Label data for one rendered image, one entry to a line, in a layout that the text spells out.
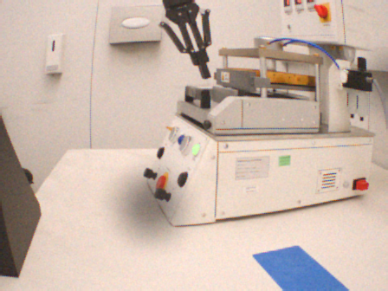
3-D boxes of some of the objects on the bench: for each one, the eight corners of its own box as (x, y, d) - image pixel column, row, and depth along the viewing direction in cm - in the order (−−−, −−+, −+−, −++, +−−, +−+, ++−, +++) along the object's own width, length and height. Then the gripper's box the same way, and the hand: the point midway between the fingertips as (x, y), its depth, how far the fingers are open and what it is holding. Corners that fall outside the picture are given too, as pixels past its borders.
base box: (312, 168, 124) (315, 116, 121) (372, 200, 89) (381, 138, 85) (145, 180, 111) (145, 117, 107) (177, 234, 75) (176, 145, 72)
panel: (146, 180, 109) (176, 116, 107) (170, 222, 80) (210, 138, 79) (140, 177, 108) (169, 113, 107) (161, 219, 80) (201, 133, 78)
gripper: (196, -11, 90) (227, 69, 96) (147, 2, 88) (176, 86, 94) (203, -17, 83) (237, 70, 89) (151, -3, 81) (183, 88, 87)
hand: (202, 64), depth 91 cm, fingers closed
